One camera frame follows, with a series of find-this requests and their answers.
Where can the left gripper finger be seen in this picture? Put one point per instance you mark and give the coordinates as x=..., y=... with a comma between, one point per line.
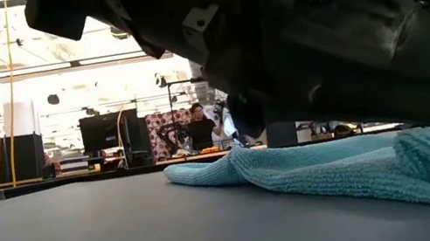
x=414, y=90

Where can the light blue microfibre towel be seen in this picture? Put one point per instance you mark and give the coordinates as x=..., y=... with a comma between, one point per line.
x=317, y=169

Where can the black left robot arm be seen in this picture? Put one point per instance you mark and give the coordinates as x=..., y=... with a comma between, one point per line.
x=54, y=11

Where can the black box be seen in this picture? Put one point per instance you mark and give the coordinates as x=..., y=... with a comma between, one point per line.
x=281, y=133

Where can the white cloth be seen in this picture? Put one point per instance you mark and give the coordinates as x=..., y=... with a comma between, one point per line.
x=228, y=124

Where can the thin black metal stand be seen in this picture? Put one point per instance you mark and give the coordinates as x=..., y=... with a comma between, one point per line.
x=170, y=101

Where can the person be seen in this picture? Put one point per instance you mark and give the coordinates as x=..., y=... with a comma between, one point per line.
x=201, y=131

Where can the small orange object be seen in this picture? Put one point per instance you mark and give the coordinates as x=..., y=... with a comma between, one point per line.
x=209, y=150

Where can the red white patterned panel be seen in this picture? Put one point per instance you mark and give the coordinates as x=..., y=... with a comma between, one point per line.
x=155, y=122

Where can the black computer case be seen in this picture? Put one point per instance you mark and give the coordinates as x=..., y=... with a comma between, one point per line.
x=140, y=147

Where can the black monitor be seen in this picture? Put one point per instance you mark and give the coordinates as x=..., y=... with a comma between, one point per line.
x=106, y=131

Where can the round black ceiling fixture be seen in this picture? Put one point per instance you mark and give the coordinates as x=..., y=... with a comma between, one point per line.
x=53, y=99

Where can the stack of white trays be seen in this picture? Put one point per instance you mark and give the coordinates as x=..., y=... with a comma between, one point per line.
x=74, y=165

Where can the white round pillar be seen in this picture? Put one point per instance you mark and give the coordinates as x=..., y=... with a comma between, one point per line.
x=21, y=119

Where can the black cabinet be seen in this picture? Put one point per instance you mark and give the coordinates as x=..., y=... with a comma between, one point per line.
x=28, y=158

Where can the black metal table frame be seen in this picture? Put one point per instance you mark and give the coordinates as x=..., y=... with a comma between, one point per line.
x=75, y=180

